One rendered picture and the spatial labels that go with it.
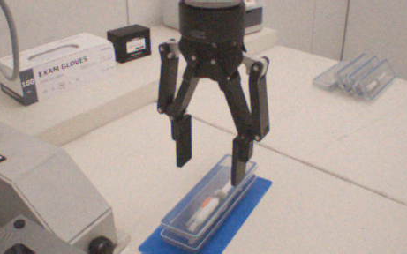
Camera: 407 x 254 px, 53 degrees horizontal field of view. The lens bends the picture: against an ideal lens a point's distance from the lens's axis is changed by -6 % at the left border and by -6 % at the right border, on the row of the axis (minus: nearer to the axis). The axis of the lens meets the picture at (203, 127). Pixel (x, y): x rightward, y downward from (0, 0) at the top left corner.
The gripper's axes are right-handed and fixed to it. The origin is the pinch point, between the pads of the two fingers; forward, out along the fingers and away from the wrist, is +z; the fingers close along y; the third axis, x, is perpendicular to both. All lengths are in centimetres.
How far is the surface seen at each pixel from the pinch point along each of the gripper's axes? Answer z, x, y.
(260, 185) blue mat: 9.9, 9.3, 3.9
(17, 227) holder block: -14.8, -32.0, 4.9
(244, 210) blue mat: 9.9, 2.7, 4.3
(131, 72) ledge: 5.7, 27.4, -35.3
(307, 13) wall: 23, 162, -36
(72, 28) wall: 0, 33, -59
